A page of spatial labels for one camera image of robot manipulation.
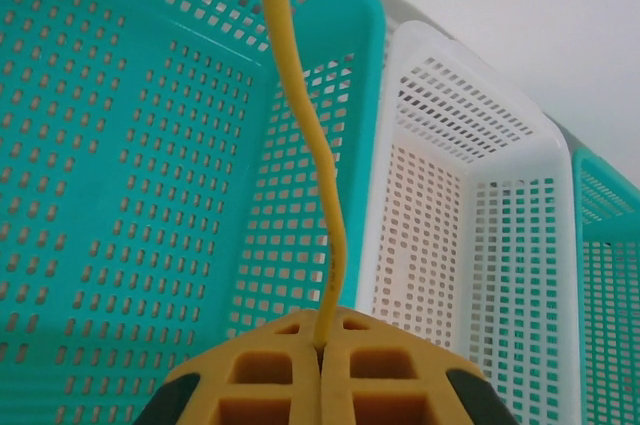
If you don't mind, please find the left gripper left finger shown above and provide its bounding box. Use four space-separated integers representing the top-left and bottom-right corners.
132 309 322 425

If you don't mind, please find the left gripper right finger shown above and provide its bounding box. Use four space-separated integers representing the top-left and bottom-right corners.
321 307 521 425

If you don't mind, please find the yellow wire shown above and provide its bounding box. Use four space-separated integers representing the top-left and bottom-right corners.
253 0 349 349

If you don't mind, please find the white plastic basket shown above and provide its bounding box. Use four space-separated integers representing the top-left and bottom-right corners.
354 19 574 425

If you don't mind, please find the teal plastic basket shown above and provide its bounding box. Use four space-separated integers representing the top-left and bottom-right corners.
569 147 640 425
0 0 389 425

